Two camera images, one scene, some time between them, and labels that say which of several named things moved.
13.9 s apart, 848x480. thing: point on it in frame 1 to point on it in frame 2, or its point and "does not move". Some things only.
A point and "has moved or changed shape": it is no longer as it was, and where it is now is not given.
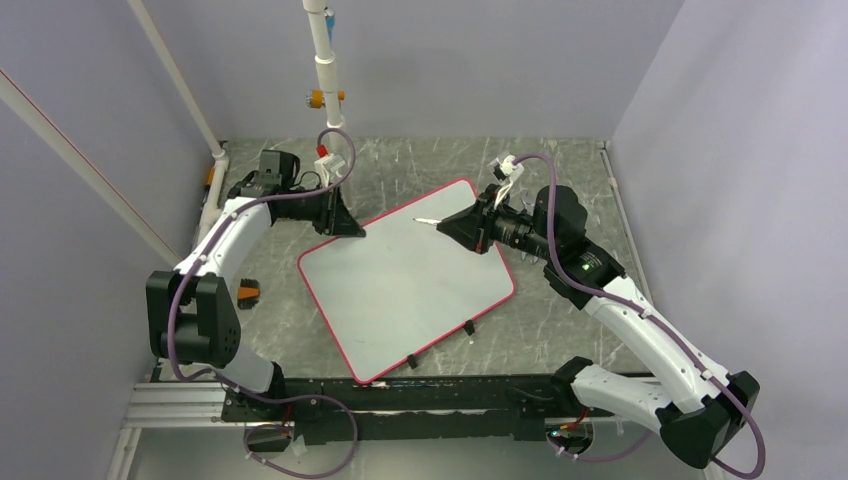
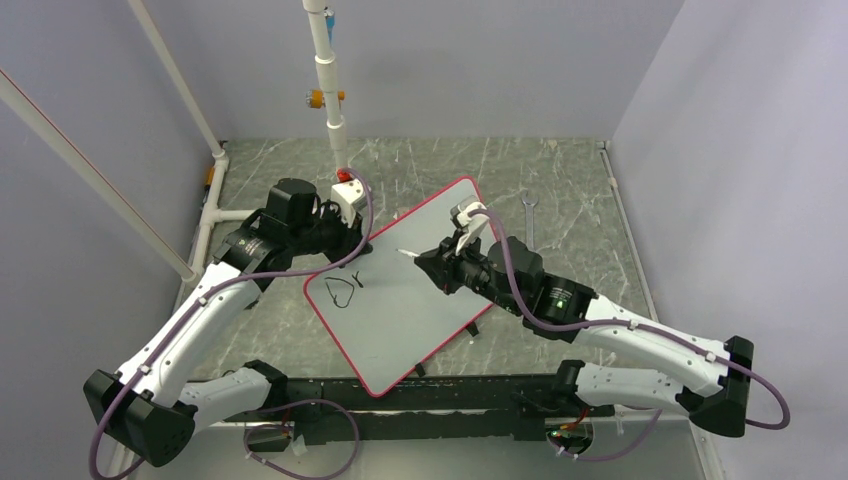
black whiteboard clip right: x=469 y=327 does not move
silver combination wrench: x=529 y=203 does not move
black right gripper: x=473 y=228 to x=442 y=263
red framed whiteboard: x=403 y=285 has moved or changed shape
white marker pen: x=427 y=220 to x=411 y=254
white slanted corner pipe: x=218 y=170 does not move
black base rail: x=451 y=408 does not move
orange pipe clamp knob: x=314 y=98 does not move
